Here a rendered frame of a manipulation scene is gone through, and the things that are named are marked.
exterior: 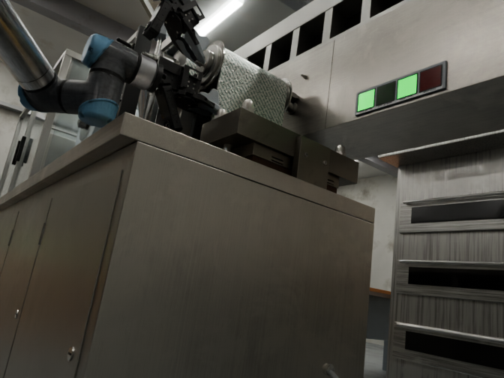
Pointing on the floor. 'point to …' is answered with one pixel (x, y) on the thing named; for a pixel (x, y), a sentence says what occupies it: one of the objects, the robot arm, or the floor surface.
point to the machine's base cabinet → (179, 277)
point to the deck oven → (448, 260)
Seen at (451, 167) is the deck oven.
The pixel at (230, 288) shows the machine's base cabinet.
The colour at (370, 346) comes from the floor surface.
